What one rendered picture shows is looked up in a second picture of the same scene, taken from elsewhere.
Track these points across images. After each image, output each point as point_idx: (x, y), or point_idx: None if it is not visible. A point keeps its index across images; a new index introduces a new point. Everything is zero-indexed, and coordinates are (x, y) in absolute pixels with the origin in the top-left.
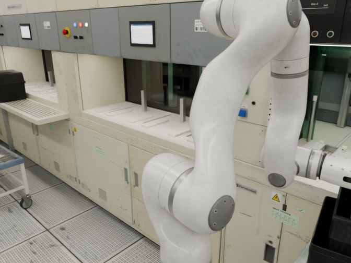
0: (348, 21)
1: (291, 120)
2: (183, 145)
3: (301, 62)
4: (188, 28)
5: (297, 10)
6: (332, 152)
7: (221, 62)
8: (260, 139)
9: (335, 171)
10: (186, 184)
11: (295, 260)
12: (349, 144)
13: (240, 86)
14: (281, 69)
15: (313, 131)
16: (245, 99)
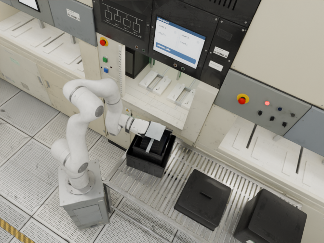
0: (150, 47)
1: (115, 115)
2: (74, 74)
3: (114, 100)
4: (62, 11)
5: (100, 112)
6: (161, 78)
7: (74, 124)
8: (117, 84)
9: (134, 130)
10: (68, 162)
11: (128, 148)
12: (173, 68)
13: (84, 129)
14: (107, 101)
15: (154, 60)
16: (106, 64)
